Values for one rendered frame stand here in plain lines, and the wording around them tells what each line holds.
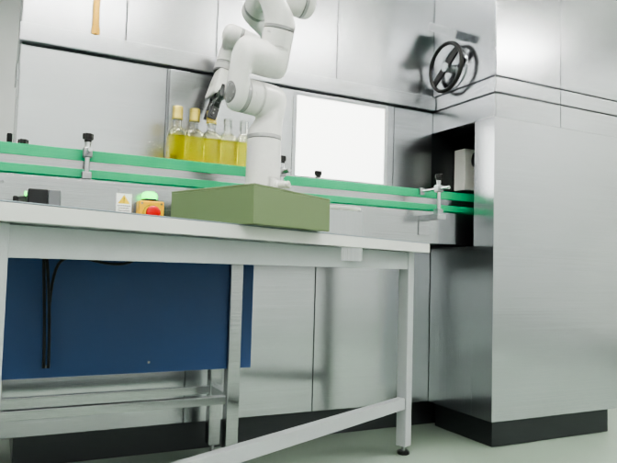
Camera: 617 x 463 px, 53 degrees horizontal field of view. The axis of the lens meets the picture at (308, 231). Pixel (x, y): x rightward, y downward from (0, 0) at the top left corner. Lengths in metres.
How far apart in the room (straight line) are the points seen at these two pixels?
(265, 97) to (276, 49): 0.13
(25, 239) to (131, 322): 0.72
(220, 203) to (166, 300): 0.46
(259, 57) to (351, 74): 0.94
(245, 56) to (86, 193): 0.59
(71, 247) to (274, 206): 0.51
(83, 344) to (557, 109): 1.97
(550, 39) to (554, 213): 0.70
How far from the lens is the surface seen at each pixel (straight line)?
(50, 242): 1.25
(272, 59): 1.71
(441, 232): 2.46
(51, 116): 2.18
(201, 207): 1.60
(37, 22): 2.26
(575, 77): 2.84
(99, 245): 1.31
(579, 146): 2.80
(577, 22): 2.93
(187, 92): 2.25
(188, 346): 1.93
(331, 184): 2.23
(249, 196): 1.48
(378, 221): 2.29
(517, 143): 2.54
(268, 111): 1.71
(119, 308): 1.87
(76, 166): 1.87
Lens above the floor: 0.65
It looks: 3 degrees up
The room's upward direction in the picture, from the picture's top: 2 degrees clockwise
